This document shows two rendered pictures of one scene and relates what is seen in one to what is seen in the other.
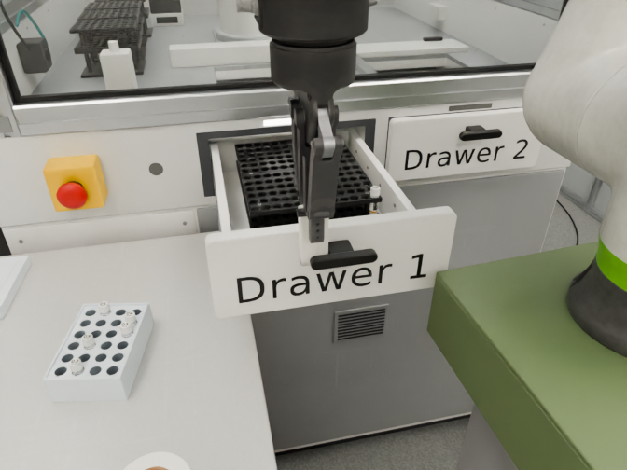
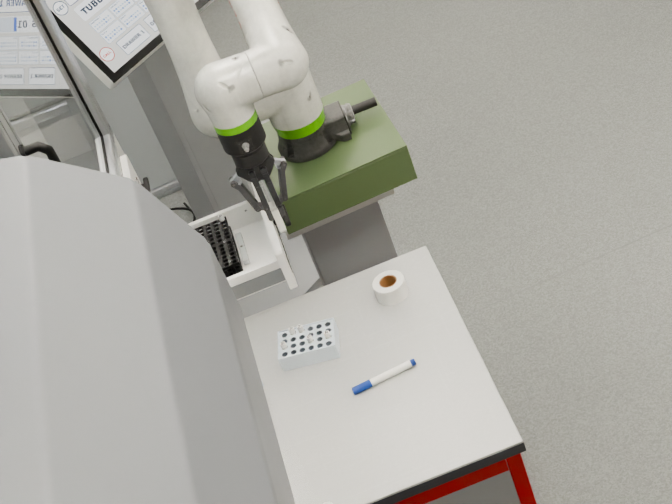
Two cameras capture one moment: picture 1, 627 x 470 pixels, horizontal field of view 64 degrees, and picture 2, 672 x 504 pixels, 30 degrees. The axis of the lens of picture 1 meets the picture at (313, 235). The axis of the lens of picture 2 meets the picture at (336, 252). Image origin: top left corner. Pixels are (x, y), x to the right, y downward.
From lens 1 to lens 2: 2.50 m
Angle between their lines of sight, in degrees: 61
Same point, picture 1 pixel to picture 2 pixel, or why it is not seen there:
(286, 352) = not seen: hidden behind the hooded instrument
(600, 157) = (269, 110)
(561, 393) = (350, 163)
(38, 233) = not seen: hidden behind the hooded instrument
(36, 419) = (350, 357)
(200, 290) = (252, 335)
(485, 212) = not seen: hidden behind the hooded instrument
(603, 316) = (316, 146)
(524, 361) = (334, 173)
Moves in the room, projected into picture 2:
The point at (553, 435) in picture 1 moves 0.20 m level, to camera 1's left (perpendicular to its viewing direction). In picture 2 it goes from (365, 169) to (369, 224)
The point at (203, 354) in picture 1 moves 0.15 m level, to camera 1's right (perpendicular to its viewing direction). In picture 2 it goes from (307, 313) to (306, 267)
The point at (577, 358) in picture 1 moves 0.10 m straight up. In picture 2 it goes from (332, 160) to (320, 126)
